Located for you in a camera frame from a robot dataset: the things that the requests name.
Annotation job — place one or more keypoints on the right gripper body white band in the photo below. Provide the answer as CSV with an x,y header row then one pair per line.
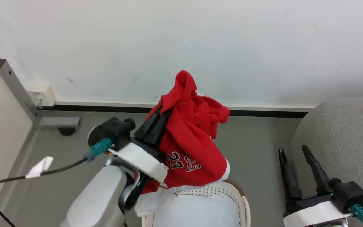
x,y
310,216

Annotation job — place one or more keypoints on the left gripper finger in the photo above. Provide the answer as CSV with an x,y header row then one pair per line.
x,y
148,126
161,127

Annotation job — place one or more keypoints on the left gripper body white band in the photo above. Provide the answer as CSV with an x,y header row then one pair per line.
x,y
140,159

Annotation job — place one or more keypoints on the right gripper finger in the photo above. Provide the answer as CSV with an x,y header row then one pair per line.
x,y
318,171
290,181

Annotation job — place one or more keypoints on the red basketball jersey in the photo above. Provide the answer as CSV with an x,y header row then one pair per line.
x,y
191,132

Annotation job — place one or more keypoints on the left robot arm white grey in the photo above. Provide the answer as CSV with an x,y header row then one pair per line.
x,y
96,198

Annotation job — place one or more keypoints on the white perforated laundry basket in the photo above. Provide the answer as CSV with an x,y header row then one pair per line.
x,y
232,190

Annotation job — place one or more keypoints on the white cloth in basket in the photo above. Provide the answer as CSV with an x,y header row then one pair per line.
x,y
197,211

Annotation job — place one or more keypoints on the white and black baseboard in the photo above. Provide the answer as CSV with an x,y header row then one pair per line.
x,y
112,105

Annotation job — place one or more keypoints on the grey fabric sofa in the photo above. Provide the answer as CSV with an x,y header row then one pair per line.
x,y
351,135

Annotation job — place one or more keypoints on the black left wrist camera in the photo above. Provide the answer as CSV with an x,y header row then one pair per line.
x,y
115,129

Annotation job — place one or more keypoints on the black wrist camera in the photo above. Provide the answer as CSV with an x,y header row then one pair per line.
x,y
115,129
350,194

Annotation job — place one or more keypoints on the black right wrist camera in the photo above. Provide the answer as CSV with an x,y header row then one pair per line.
x,y
350,194

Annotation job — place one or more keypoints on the black round frame foot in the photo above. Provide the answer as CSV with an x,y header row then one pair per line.
x,y
66,130

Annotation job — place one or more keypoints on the white wall outlet box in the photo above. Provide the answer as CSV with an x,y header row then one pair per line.
x,y
41,94

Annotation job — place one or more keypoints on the grey metal frame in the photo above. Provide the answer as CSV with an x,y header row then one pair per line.
x,y
17,86

